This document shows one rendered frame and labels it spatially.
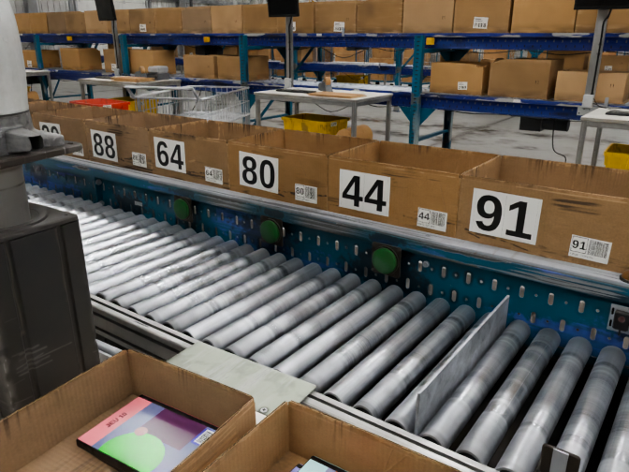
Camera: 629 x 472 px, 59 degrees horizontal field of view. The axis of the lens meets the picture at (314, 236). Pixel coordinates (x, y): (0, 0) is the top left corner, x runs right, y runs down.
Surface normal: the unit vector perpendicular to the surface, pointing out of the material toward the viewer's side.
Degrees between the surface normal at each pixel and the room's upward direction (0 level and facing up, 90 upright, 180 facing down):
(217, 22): 90
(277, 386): 0
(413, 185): 91
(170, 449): 0
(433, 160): 90
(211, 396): 89
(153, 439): 0
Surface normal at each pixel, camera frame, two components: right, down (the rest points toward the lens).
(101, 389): 0.85, 0.16
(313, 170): -0.58, 0.28
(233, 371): 0.00, -0.94
